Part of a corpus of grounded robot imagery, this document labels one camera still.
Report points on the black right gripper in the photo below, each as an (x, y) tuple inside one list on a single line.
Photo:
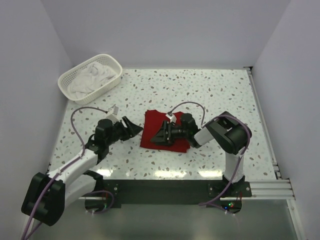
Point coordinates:
[(169, 133)]

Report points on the red t shirt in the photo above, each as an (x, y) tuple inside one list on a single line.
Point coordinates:
[(153, 120)]

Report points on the aluminium front rail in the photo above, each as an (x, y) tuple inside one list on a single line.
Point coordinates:
[(265, 190)]

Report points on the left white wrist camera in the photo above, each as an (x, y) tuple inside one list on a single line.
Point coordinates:
[(112, 114)]

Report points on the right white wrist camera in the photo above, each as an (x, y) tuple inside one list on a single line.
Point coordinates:
[(172, 118)]

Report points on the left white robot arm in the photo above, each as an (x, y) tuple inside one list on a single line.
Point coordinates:
[(45, 199)]

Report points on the white plastic laundry basket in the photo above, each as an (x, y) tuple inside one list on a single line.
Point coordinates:
[(65, 79)]

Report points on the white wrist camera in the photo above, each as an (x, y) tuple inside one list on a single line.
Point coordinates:
[(112, 114), (172, 118)]

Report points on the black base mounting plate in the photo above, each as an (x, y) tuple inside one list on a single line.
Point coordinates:
[(118, 192)]

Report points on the white cloth in basket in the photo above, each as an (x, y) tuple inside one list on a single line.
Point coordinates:
[(91, 78)]

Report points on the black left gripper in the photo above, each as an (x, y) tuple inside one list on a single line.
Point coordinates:
[(125, 129)]

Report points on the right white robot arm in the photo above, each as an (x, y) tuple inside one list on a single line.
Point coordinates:
[(232, 135)]

